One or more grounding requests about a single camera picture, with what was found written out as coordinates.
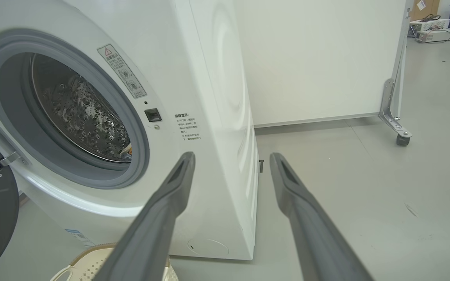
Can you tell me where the white electronic device box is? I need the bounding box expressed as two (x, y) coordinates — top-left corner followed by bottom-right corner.
(416, 28), (450, 43)

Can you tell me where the blue energy label sticker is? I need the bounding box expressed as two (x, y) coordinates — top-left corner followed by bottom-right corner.
(65, 228), (96, 247)

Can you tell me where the grey warning sticker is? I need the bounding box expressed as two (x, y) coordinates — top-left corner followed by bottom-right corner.
(97, 44), (147, 99)

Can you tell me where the metal caster bracket with wheel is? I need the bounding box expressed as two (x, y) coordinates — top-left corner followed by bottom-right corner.
(378, 78), (413, 147)

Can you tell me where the black door latch socket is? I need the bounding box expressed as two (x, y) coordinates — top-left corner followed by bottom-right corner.
(145, 108), (162, 123)

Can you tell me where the white partition panel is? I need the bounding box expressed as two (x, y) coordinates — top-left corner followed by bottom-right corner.
(233, 0), (409, 128)

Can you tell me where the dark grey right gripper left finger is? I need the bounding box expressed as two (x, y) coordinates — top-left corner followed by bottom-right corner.
(94, 152), (196, 281)

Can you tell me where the stainless steel washing machine drum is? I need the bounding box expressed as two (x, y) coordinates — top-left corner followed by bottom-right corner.
(31, 54), (132, 162)

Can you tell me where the brown cardboard box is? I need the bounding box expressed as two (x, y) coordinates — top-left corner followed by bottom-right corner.
(410, 0), (440, 22)

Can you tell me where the white Hisense washing machine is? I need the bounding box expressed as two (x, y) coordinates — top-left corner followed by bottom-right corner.
(0, 0), (259, 260)

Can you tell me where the silver metal door hinge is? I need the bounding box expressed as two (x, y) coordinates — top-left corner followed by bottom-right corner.
(0, 113), (28, 166)

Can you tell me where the round drain filter cover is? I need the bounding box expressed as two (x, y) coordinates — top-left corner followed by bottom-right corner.
(187, 238), (229, 257)

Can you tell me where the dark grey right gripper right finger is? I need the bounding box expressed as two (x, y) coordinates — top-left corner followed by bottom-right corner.
(270, 153), (374, 281)

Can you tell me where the white perforated box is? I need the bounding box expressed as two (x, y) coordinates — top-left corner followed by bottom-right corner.
(409, 19), (450, 32)

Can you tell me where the cream perforated laundry basket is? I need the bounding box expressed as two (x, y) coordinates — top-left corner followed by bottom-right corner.
(50, 243), (179, 281)

